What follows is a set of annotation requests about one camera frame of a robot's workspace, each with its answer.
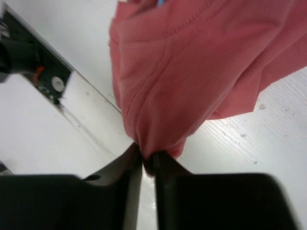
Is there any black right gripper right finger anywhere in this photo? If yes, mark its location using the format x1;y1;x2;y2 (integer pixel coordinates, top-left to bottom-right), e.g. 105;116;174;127
153;152;297;230

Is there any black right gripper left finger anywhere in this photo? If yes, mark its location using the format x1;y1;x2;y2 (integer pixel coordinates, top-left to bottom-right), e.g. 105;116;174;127
0;144;142;230

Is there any red t shirt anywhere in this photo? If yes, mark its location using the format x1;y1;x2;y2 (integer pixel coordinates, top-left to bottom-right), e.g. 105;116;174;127
109;0;307;159

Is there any light blue wire hanger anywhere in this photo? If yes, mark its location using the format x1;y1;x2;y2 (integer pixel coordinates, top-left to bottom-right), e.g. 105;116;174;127
156;0;165;7

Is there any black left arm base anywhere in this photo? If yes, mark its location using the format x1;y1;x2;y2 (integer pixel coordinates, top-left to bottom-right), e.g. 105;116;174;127
0;7;73;106

